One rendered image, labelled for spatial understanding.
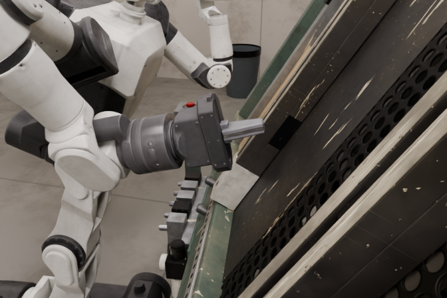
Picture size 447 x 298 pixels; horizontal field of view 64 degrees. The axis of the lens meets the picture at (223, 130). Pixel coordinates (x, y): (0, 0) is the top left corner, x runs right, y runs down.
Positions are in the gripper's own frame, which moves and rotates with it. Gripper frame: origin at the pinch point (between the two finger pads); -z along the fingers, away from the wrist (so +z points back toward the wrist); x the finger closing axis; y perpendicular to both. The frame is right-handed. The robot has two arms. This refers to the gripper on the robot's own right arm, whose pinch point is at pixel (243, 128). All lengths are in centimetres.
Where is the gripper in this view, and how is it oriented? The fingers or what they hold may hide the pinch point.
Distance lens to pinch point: 53.7
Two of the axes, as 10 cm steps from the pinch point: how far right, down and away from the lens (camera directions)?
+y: 1.3, -4.1, 9.0
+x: -2.3, -9.0, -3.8
